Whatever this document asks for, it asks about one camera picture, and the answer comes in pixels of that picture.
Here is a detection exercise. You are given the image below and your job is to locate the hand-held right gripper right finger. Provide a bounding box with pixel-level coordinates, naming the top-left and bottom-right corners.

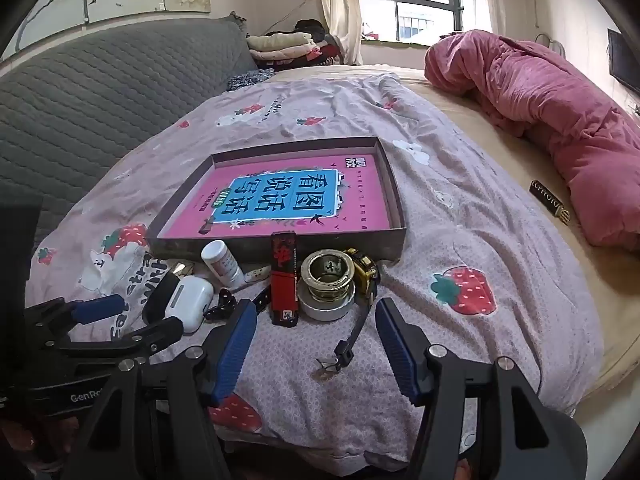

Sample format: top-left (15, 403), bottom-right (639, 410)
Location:
top-left (374, 297), bottom-right (572, 480)

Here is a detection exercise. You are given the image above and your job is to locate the black strap with buckle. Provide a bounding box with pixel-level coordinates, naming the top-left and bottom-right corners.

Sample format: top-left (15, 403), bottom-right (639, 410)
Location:
top-left (316, 300), bottom-right (374, 379)

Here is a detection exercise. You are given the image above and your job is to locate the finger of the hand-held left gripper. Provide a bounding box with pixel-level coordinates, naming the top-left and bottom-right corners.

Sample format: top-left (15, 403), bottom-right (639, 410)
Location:
top-left (24, 294), bottom-right (127, 341)
top-left (55, 316), bottom-right (185, 361)

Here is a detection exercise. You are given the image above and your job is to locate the dark patterned cloth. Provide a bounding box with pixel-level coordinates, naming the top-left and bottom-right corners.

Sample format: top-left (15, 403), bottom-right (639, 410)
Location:
top-left (225, 69), bottom-right (276, 92)

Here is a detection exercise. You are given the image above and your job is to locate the black strap with holes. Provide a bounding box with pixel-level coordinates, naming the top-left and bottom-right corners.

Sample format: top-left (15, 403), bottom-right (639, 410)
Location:
top-left (204, 284), bottom-right (275, 322)

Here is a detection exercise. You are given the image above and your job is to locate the stack of folded clothes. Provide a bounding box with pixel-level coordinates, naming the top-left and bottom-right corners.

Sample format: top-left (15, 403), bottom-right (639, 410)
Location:
top-left (246, 19), bottom-right (347, 68)

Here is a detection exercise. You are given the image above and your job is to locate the black wall television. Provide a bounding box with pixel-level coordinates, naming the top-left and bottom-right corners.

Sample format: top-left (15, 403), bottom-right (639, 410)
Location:
top-left (607, 28), bottom-right (640, 96)

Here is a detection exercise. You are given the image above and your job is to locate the black case with gold trim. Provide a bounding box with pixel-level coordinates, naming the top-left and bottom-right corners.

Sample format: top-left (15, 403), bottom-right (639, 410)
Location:
top-left (529, 178), bottom-right (572, 226)

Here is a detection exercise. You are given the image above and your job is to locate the white plastic screw lid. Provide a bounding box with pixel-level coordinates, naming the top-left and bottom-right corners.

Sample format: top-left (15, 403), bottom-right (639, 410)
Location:
top-left (298, 280), bottom-right (357, 322)

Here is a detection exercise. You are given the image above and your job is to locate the pink and blue book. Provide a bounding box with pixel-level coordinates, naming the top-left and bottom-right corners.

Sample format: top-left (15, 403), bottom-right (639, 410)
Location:
top-left (162, 152), bottom-right (391, 239)

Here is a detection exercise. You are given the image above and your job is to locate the pink duvet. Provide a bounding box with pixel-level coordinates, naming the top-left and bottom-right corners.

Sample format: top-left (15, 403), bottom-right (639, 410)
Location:
top-left (424, 30), bottom-right (640, 252)

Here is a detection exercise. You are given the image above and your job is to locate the red black rectangular case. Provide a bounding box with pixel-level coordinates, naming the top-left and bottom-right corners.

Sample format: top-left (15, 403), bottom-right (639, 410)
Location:
top-left (270, 231), bottom-right (301, 327)

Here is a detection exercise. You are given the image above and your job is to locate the brass metal ring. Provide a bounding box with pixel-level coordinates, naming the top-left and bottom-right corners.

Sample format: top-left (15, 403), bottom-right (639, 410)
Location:
top-left (300, 251), bottom-right (355, 306)

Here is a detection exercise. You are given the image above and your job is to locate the yellow black tape measure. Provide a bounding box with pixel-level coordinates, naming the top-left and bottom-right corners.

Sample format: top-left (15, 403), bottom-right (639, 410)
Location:
top-left (345, 247), bottom-right (382, 306)

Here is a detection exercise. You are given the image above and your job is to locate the grey quilted headboard cover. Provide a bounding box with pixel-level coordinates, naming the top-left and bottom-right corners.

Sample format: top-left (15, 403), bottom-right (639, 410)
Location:
top-left (0, 12), bottom-right (259, 248)

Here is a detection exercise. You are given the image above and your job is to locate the shallow brown cardboard box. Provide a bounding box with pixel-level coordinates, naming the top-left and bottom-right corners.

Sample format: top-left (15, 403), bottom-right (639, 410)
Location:
top-left (145, 136), bottom-right (407, 263)

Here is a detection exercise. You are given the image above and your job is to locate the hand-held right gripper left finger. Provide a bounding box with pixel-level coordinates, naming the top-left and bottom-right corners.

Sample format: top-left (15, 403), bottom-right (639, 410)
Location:
top-left (61, 299), bottom-right (259, 480)

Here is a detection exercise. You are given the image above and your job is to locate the white earbuds case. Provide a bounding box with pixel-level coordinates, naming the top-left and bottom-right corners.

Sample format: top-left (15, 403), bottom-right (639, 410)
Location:
top-left (164, 275), bottom-right (215, 334)

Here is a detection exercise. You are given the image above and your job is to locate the white pill bottle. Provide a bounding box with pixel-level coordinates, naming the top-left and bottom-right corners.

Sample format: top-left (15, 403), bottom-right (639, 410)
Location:
top-left (201, 240), bottom-right (246, 289)

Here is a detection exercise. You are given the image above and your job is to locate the black box with gold end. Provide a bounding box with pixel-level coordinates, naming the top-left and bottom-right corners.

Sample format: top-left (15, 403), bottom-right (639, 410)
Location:
top-left (142, 259), bottom-right (196, 326)

